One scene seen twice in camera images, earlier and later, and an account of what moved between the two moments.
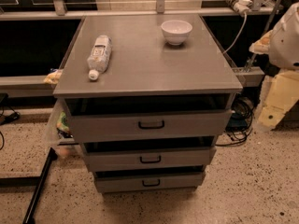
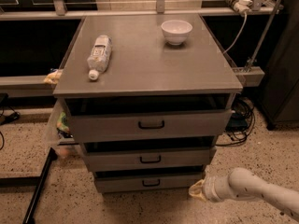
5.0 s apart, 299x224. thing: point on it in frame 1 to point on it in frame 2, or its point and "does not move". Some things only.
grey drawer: [150, 181] does not move
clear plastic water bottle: [98, 60] does not move
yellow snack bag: [53, 77] does not move
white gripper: [286, 44] to [209, 189]
